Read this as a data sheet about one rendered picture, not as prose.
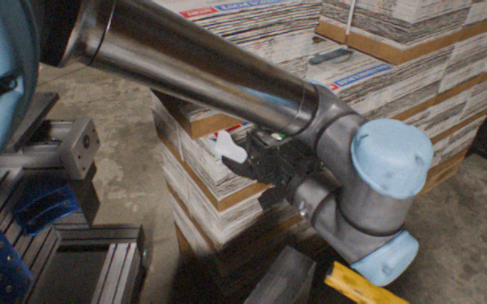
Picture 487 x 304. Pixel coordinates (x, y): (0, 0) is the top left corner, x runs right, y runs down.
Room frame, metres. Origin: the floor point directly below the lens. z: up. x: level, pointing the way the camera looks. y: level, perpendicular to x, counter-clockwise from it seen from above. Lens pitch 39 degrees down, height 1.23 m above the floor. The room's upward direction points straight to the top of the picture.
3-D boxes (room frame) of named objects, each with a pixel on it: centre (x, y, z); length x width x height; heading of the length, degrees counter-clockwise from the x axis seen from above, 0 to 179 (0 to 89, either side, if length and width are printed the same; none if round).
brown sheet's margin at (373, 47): (1.09, -0.44, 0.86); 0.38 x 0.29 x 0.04; 34
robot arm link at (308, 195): (0.33, -0.11, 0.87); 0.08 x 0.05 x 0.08; 124
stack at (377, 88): (1.01, -0.32, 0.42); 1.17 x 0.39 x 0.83; 124
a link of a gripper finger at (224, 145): (0.45, 0.03, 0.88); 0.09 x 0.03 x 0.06; 60
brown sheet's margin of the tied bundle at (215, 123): (0.66, 0.01, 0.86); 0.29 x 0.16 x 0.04; 121
